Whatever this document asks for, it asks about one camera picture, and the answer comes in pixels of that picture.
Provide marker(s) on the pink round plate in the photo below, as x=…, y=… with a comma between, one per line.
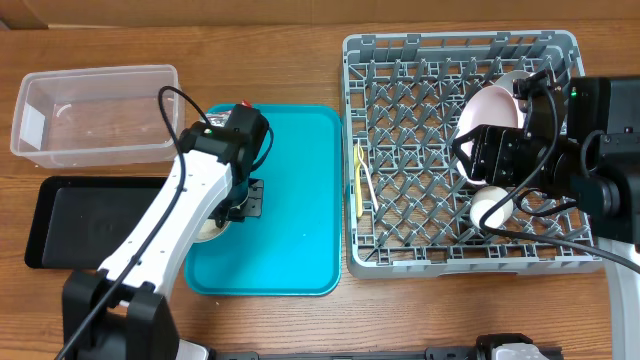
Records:
x=493, y=105

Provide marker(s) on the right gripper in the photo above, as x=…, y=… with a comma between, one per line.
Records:
x=492, y=145

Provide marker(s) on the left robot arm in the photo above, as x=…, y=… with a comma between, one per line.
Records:
x=122, y=310

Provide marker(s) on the grey round plate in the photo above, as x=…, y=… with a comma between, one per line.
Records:
x=507, y=80

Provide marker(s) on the yellow plastic spoon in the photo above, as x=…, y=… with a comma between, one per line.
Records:
x=357, y=181

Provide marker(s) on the clear plastic bin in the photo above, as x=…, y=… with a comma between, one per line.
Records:
x=93, y=117

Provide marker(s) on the grey dishwasher rack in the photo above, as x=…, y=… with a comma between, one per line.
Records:
x=403, y=96

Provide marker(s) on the silver red foil wrapper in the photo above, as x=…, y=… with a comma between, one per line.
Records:
x=225, y=116

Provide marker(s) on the teal serving tray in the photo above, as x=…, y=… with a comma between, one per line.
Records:
x=294, y=247

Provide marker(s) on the black plastic tray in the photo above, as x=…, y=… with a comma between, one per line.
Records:
x=80, y=220

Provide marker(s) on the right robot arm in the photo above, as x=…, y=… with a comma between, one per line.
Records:
x=579, y=141

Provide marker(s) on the grey bowl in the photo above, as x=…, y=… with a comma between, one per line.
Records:
x=210, y=231

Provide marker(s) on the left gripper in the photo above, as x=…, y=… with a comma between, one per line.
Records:
x=253, y=206

